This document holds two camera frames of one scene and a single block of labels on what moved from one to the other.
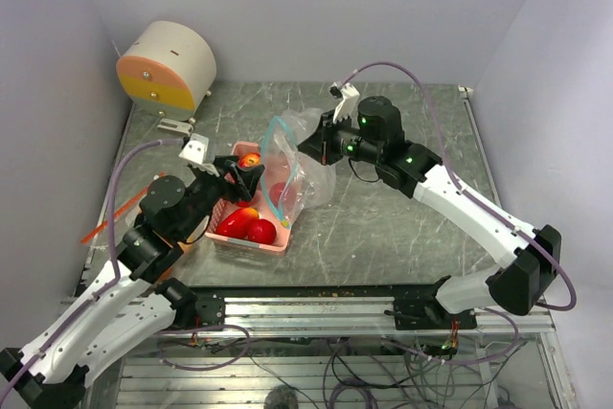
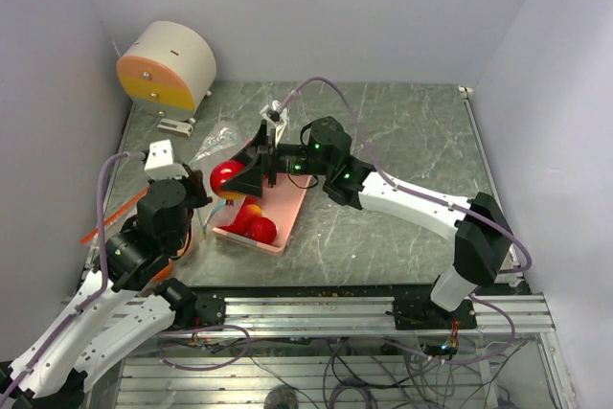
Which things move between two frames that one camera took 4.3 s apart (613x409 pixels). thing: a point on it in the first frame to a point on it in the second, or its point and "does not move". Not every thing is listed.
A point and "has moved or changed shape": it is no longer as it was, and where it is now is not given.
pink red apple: x=282 y=194 has moved or changed shape
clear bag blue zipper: x=293 y=180 to x=215 y=214
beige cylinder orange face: x=169 y=69 does not move
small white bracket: x=172 y=124 does not move
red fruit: x=261 y=231 does not move
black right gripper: x=321 y=145 to x=250 y=180
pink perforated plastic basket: x=272 y=194 does not move
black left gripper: x=243 y=178 does not move
